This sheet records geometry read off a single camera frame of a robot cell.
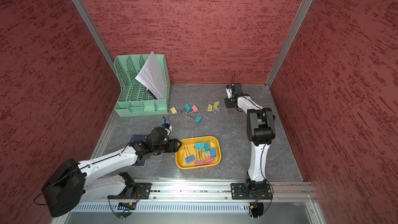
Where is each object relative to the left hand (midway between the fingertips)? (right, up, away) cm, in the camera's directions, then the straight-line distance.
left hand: (176, 147), depth 84 cm
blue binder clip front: (+21, -4, +4) cm, 22 cm away
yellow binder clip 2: (+20, +18, +21) cm, 34 cm away
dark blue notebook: (-25, +3, +8) cm, 26 cm away
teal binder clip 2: (+4, +21, +22) cm, 31 cm away
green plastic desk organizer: (-35, +26, +26) cm, 50 cm away
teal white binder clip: (+13, 0, +3) cm, 13 cm away
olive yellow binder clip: (+22, +22, +23) cm, 39 cm away
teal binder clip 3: (+11, +13, +16) cm, 24 cm away
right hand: (+33, +24, +20) cm, 45 cm away
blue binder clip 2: (-11, +12, +13) cm, 21 cm away
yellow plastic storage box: (+12, -4, +3) cm, 13 cm away
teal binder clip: (+18, -1, +3) cm, 18 cm away
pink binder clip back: (+13, -8, -1) cm, 15 cm away
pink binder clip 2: (+9, +20, +21) cm, 31 cm away
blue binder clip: (+8, -6, -1) cm, 10 cm away
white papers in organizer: (-18, +42, +17) cm, 49 cm away
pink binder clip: (+18, -6, -3) cm, 20 cm away
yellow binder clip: (-6, +19, +19) cm, 28 cm away
